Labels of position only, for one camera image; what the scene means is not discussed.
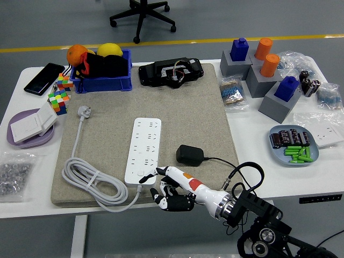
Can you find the large clear bag blue resistors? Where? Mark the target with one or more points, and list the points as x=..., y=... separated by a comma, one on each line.
x=295, y=60

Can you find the clear plastic bag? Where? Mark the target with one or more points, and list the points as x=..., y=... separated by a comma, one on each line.
x=303, y=119

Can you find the robot right hand white shell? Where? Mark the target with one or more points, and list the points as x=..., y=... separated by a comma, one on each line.
x=199, y=188

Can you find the white wall socket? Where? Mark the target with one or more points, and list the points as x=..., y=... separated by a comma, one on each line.
x=326, y=135

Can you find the black smartphone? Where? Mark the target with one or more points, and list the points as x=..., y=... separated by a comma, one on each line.
x=43, y=79

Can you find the small yellow fruit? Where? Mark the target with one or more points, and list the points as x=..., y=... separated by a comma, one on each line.
x=91, y=51

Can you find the large white switch panel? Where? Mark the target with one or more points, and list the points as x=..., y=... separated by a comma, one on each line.
x=25, y=129

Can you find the small clear bag blue resistors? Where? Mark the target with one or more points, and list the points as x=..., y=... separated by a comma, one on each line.
x=329, y=98

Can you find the large yellow lemon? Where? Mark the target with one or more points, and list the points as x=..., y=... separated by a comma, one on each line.
x=108, y=50

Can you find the colourful puzzle cube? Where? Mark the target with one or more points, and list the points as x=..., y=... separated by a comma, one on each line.
x=64, y=82
x=59, y=103

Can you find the clear bag of taped resistors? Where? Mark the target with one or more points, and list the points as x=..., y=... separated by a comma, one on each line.
x=231, y=92

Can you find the white power strip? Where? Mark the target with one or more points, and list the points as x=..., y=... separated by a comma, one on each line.
x=145, y=139

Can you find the orange cylinder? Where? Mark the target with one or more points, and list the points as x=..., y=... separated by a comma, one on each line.
x=269, y=65
x=263, y=48

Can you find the black table control panel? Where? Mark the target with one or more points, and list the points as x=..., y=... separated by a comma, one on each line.
x=319, y=199

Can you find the blue plastic bin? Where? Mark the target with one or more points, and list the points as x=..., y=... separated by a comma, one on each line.
x=107, y=83

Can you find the small white switch panel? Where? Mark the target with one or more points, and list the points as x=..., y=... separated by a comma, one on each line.
x=47, y=117

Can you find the orange fruit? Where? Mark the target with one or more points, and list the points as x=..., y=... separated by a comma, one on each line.
x=75, y=55

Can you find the purple plate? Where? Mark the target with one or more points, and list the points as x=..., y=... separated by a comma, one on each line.
x=35, y=143

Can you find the green battery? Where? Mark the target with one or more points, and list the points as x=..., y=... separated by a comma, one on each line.
x=302, y=151
x=293, y=147
x=307, y=151
x=291, y=151
x=295, y=161
x=290, y=154
x=307, y=159
x=295, y=156

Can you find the grey-brown mat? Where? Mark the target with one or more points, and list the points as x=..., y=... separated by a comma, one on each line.
x=188, y=113

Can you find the blue peg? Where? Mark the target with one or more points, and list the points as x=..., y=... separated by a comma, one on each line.
x=239, y=49
x=286, y=90

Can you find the grey block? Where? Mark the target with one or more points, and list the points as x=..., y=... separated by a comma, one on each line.
x=274, y=110
x=252, y=59
x=231, y=68
x=256, y=86

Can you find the black plug adapter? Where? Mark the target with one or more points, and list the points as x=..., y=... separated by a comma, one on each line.
x=189, y=155

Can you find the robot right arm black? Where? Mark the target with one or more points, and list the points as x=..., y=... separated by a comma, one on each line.
x=258, y=207

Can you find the black office chair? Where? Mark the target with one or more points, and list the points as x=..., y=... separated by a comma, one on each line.
x=139, y=24

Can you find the black and red pouch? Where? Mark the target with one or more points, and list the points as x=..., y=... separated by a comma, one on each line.
x=107, y=65

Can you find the blue-grey plate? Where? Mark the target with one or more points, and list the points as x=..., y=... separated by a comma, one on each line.
x=279, y=157

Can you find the black capacitor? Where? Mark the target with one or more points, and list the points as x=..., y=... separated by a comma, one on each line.
x=303, y=75
x=314, y=87
x=306, y=86

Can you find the clear bag of metal nuts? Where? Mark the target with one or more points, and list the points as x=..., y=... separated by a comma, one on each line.
x=14, y=177

